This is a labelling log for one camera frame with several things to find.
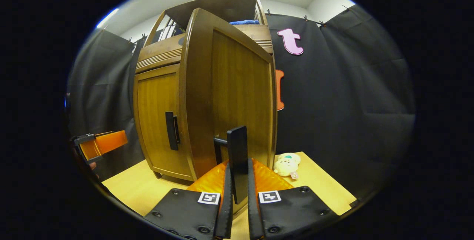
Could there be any wooden shoe cabinet door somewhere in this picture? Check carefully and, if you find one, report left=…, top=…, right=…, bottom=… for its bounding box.
left=133, top=63, right=193, bottom=181
left=179, top=8, right=277, bottom=214

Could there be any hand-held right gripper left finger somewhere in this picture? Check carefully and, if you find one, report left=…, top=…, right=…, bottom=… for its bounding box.
left=144, top=160, right=234, bottom=240

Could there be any wooden drawer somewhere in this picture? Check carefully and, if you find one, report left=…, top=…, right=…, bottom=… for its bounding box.
left=135, top=23, right=274, bottom=74

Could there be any wooden shoe cabinet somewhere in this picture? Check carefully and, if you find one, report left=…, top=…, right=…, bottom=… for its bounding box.
left=133, top=0, right=275, bottom=181

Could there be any black backdrop cloth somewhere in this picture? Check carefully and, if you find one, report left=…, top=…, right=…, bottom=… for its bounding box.
left=67, top=5, right=416, bottom=200

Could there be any cream plush toy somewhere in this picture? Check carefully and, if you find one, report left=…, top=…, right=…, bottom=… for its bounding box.
left=274, top=153, right=301, bottom=180

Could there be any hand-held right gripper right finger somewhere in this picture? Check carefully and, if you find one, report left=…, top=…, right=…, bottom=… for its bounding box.
left=247, top=158, right=339, bottom=240

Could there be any black door handle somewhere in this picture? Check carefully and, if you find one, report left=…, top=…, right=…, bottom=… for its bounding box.
left=214, top=126, right=248, bottom=204
left=165, top=111, right=181, bottom=151

